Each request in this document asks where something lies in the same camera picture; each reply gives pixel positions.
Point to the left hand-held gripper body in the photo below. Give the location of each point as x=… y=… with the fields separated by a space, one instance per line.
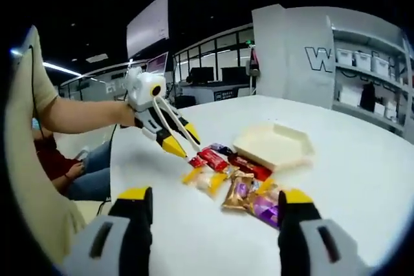
x=144 y=88

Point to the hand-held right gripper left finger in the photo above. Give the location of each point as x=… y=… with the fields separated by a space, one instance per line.
x=106 y=243

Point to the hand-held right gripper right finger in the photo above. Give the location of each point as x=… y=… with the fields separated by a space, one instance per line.
x=310 y=243

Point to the small red food packet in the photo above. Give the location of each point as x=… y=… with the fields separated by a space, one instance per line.
x=195 y=162

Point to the bright red food packet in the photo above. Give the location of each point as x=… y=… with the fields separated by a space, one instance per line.
x=211 y=158

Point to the dark red food packet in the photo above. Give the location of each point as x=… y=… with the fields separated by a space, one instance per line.
x=250 y=166

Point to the cream hexagonal container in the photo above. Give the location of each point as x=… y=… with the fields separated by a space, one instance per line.
x=268 y=145

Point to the gold purple food packet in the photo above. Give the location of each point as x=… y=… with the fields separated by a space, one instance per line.
x=237 y=193

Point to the person's left hand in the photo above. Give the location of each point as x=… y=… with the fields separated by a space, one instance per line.
x=127 y=116

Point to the pink lit monitor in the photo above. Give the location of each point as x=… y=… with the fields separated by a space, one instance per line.
x=156 y=62

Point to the grey reception counter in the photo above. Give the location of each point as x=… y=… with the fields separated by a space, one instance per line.
x=213 y=91

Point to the ceiling air vent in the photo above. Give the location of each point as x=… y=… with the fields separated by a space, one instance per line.
x=97 y=57

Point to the black monitor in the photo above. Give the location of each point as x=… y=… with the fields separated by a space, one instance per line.
x=234 y=74
x=202 y=74

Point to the large projection screen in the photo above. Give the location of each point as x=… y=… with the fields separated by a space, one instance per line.
x=148 y=27

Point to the person's beige shirt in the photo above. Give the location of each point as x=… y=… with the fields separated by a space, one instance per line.
x=29 y=159

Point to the grey metal shelving rack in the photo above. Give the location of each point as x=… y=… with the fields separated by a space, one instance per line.
x=355 y=106

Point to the black bag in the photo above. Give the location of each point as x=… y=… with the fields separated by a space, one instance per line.
x=367 y=96

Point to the row of white storage bins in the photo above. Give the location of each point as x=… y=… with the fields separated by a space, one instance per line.
x=362 y=60

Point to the red white wall device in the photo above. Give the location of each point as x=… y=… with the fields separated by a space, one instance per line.
x=254 y=62

